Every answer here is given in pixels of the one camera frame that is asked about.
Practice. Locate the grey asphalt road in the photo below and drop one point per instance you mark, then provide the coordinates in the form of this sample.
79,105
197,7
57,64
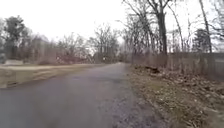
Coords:
80,100

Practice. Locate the wood of bare trees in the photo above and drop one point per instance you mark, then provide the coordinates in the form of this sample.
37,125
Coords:
56,46

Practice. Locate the row of bare trees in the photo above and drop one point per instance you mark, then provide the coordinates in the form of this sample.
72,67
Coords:
160,30

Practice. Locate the leaf-strewn dirt verge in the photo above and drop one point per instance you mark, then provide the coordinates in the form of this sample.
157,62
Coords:
173,96

